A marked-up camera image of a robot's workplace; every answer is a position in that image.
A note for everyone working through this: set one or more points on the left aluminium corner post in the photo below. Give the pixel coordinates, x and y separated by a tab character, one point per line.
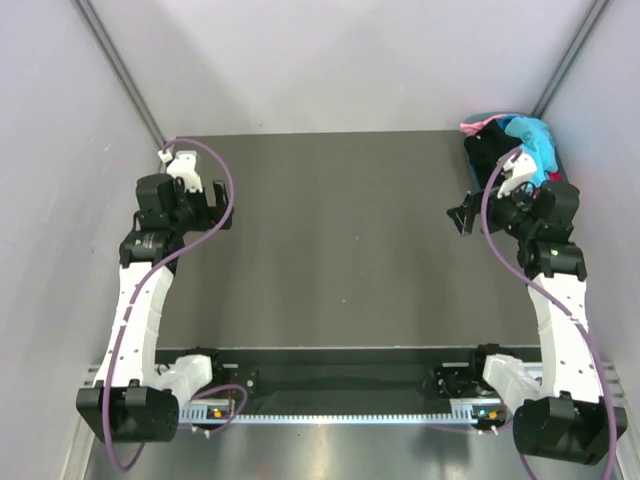
92	20

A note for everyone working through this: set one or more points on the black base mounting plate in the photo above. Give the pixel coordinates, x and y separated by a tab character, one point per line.
397	369

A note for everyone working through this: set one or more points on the blue-grey laundry basket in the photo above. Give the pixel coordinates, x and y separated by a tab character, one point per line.
505	118

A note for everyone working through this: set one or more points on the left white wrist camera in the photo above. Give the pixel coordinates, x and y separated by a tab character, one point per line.
183	165

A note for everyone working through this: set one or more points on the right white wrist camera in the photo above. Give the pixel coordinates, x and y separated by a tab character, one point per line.
518	168

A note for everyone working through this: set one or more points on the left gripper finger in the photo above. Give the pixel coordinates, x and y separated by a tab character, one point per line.
223	222
221	193

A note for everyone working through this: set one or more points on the pink t shirt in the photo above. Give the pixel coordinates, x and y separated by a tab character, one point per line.
471	129

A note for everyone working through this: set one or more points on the grey slotted cable duct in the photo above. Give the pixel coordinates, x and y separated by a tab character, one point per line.
452	412

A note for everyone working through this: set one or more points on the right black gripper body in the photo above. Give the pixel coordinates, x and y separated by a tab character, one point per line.
507	213

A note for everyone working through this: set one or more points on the black t shirt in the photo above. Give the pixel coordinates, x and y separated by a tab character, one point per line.
485	149

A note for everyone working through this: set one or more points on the aluminium corner post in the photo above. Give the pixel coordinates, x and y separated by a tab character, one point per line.
92	20
587	26

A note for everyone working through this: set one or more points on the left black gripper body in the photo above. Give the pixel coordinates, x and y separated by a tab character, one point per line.
194	209

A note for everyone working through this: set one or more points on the light cyan t shirt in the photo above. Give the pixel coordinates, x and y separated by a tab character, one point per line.
537	142

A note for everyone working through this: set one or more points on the right aluminium corner post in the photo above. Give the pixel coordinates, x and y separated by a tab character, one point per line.
587	26

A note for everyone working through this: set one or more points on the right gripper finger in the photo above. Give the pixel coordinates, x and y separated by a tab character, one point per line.
463	219
472	202

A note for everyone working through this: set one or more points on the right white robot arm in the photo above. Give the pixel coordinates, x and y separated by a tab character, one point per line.
563	415

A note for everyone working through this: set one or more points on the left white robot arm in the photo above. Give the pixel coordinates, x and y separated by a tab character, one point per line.
128	396

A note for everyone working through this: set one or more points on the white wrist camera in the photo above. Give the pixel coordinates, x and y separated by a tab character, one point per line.
518	168
183	165

